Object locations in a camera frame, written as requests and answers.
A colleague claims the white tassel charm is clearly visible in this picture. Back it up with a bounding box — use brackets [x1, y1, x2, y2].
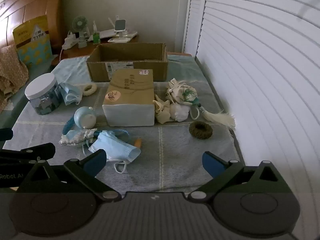
[189, 102, 236, 130]

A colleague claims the white power strip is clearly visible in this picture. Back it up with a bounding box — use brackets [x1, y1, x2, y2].
[62, 31, 83, 50]

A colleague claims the cardboard box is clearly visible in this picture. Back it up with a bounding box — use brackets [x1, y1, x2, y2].
[86, 43, 168, 82]

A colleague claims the cream cloth pouch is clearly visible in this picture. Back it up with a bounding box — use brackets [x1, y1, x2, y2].
[153, 94, 173, 124]

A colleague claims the cream knitted hair ring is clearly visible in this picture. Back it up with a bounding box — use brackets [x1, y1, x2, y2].
[82, 83, 98, 97]

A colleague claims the white louvered door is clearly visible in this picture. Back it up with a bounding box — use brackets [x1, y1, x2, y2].
[182, 0, 320, 205]

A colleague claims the white blue floral cloth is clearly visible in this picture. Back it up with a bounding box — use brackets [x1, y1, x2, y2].
[59, 128, 98, 146]

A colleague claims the blue face mask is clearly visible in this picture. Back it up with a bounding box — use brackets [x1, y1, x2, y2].
[88, 131, 142, 174]
[59, 82, 83, 106]

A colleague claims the small green bottle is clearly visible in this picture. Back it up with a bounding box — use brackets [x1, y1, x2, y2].
[92, 21, 101, 43]

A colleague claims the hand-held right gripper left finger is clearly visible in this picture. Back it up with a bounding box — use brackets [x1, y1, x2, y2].
[16, 149, 122, 202]

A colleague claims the small green desk fan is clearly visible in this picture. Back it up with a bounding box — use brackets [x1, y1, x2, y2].
[72, 16, 89, 49]

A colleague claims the wooden headboard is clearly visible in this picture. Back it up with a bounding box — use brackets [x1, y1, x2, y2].
[0, 0, 69, 55]

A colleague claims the clear jar with white lid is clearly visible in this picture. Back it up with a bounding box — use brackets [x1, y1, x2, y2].
[24, 73, 62, 116]

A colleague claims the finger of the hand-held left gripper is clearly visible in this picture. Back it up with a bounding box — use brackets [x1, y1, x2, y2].
[0, 142, 56, 164]
[0, 128, 13, 142]

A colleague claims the round light blue plush toy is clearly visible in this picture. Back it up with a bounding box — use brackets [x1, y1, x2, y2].
[62, 106, 97, 135]

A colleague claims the brown floral cloth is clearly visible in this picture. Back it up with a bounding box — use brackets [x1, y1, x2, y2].
[0, 43, 29, 113]

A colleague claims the cream drawstring pouch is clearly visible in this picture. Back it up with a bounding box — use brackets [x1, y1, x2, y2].
[165, 78, 199, 105]

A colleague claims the blue braided band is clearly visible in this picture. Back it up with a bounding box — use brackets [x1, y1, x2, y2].
[110, 129, 130, 142]

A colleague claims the yellow and blue paper bag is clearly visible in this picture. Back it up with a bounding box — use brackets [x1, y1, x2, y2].
[13, 15, 53, 67]

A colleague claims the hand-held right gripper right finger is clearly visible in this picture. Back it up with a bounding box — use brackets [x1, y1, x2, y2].
[187, 151, 292, 202]

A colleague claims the dark green hair scrunchie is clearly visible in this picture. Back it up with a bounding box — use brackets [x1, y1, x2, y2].
[189, 121, 213, 139]

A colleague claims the white home camera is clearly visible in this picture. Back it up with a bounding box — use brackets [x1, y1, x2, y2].
[108, 16, 131, 43]

